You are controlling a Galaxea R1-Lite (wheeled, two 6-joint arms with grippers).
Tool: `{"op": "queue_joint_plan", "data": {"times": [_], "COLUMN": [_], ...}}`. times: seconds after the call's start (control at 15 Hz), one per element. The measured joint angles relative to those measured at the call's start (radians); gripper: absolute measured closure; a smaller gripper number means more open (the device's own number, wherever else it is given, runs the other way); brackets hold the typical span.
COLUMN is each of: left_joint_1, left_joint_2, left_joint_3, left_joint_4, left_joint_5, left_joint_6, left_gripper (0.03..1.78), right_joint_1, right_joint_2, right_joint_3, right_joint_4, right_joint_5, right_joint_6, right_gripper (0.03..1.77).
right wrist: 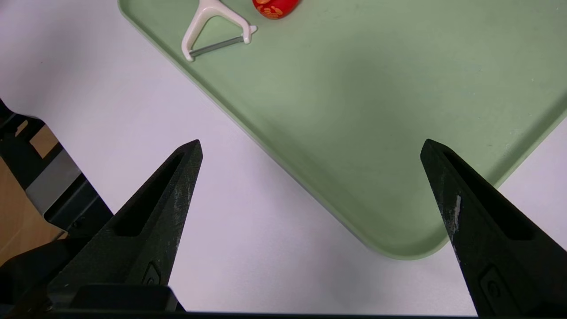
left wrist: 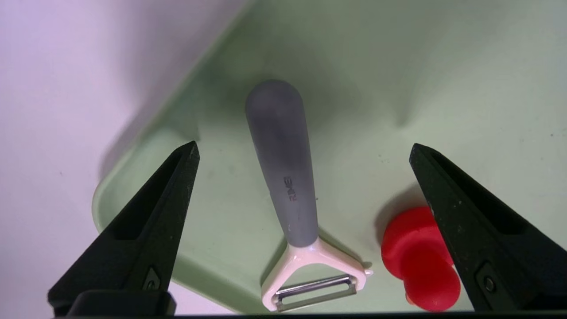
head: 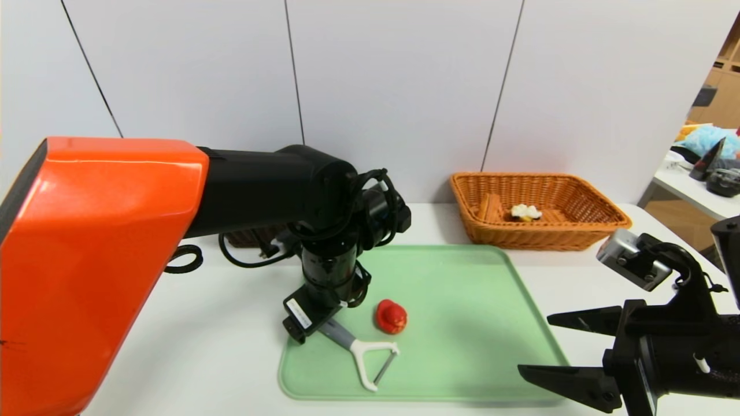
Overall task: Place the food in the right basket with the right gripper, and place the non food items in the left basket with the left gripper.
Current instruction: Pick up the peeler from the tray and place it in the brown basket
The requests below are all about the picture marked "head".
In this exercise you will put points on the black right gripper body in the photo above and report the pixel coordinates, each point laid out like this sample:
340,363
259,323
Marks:
637,352

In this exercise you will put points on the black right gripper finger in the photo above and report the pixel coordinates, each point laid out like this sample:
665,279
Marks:
595,321
578,384

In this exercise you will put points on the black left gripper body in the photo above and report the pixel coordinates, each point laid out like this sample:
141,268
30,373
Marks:
303,314

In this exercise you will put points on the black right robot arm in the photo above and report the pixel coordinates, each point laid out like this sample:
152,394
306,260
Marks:
705,346

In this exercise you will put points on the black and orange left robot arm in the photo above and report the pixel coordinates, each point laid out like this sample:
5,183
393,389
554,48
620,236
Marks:
115,260

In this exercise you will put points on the dark brown wicker basket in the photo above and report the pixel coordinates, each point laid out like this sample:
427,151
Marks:
248,237

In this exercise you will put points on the orange wicker basket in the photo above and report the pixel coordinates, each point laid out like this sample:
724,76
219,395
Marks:
520,237

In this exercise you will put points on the red rubber duck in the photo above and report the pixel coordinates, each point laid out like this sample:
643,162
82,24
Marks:
391,318

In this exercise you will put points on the green plastic tray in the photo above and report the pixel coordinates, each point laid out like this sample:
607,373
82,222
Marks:
462,289

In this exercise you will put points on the white side table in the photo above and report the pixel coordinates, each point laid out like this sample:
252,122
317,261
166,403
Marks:
694,196

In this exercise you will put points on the black round object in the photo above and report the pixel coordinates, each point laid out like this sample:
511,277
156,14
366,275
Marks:
724,182

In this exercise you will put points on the black cone object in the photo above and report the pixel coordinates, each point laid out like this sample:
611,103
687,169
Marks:
706,163

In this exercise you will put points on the blue fluffy toy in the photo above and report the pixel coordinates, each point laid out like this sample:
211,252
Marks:
702,140

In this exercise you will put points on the dark small box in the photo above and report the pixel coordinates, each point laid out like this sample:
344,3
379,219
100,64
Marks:
703,97

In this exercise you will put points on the wooden shelf unit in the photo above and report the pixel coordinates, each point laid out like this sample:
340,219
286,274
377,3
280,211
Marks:
725,98

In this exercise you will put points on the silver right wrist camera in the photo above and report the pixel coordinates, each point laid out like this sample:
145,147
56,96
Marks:
633,259

